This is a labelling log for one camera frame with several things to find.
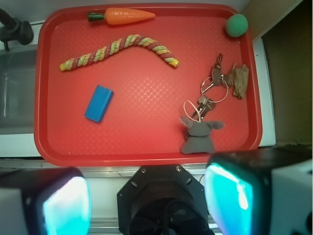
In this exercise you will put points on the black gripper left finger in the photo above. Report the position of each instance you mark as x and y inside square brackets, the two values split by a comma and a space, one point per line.
[54, 201]

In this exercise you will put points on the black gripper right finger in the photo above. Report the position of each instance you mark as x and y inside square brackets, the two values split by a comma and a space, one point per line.
[267, 191]

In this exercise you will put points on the blue rectangular block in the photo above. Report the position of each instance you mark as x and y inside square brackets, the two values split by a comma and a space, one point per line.
[99, 103]

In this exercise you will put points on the metal keys on rings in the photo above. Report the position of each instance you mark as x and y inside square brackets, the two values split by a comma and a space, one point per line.
[205, 104]

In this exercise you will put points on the brown leather key fob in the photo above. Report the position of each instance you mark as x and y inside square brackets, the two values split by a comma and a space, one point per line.
[238, 80]

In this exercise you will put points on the red plastic tray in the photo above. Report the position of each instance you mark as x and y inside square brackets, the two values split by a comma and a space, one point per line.
[141, 125]

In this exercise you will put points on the grey plastic sink basin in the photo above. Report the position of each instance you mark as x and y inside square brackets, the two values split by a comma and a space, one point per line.
[17, 90]

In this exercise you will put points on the green foam ball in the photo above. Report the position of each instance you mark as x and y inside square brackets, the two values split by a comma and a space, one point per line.
[236, 25]

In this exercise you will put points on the grey sink faucet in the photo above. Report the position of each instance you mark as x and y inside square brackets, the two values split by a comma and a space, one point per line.
[14, 29]

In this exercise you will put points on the orange toy carrot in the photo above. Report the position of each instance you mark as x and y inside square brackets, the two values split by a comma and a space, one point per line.
[118, 16]

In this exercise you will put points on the grey plush bunny keychain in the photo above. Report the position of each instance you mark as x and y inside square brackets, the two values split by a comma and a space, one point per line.
[198, 136]

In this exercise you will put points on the multicolour twisted rope toy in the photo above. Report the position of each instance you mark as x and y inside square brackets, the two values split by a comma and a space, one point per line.
[116, 46]

